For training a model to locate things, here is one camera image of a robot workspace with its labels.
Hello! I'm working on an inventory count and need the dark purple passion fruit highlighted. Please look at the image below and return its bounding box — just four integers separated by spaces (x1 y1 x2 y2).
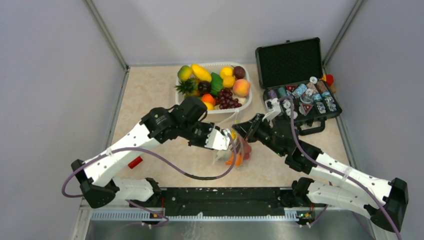
233 66 246 80

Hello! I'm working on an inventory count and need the dark purple plum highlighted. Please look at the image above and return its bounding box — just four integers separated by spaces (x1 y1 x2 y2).
197 81 212 95

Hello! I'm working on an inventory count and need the black poker chip case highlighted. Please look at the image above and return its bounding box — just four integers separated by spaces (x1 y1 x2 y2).
255 37 342 136

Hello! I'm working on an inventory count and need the orange persimmon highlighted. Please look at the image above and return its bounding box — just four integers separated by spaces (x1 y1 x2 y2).
225 153 244 167

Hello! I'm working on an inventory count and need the yellow wrinkled fruit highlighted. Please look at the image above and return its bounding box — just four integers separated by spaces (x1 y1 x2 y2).
222 75 236 89

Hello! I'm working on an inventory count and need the white plastic fruit basket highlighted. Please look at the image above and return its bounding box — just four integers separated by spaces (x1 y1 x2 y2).
174 62 252 115

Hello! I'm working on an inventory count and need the white peeled banana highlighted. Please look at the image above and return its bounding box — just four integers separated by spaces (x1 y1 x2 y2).
213 150 232 164

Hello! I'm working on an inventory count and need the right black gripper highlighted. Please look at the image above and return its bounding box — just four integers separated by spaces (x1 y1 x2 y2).
232 113 286 157

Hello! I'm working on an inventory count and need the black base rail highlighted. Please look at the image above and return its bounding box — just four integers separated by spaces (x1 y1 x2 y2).
129 187 316 225

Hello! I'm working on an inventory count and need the green leafy vegetable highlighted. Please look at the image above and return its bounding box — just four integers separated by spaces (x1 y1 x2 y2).
209 72 224 96

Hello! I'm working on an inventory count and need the purple grape bunch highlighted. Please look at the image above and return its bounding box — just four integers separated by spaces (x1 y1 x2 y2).
215 88 242 110

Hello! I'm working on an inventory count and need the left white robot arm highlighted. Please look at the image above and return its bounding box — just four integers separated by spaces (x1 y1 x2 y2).
71 97 237 209

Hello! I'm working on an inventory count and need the yellow lemon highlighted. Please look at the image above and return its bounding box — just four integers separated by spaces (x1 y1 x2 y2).
203 101 215 111

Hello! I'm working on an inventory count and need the peach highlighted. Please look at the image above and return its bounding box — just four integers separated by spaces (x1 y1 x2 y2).
232 79 251 97

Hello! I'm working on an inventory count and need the green pineapple crown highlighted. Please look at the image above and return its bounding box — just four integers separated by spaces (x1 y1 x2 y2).
174 78 200 98

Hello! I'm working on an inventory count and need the clear zip top bag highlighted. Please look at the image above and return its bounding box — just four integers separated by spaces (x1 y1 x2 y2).
212 110 253 168

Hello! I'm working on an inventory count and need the red blue block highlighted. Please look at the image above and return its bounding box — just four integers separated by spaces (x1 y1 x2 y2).
127 156 143 169

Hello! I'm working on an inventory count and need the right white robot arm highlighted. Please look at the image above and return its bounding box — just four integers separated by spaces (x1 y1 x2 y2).
232 113 409 234

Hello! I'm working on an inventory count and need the small orange tangerine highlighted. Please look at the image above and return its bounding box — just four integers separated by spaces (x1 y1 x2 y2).
201 93 216 106

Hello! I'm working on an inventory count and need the green yellow mango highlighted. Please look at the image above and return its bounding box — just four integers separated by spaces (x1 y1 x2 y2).
177 65 193 82

